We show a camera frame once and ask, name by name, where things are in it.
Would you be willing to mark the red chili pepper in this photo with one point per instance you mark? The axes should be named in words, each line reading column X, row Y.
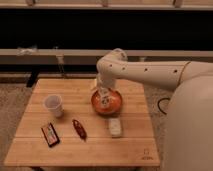
column 79, row 129

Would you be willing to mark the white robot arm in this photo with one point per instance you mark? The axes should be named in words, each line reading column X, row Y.
column 188, row 139

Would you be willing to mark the small white bottle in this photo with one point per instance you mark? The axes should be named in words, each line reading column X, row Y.
column 104, row 97

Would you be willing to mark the orange round bowl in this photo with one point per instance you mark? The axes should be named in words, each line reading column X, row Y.
column 115, row 103

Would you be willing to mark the white rectangular sponge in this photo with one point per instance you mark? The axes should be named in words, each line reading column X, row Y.
column 115, row 127

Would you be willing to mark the clear plastic cup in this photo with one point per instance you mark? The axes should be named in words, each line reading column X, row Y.
column 53, row 103

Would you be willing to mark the dark snack packet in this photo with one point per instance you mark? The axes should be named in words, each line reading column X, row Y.
column 50, row 135

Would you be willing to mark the grey horizontal rail beam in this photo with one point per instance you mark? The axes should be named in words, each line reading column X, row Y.
column 89, row 57

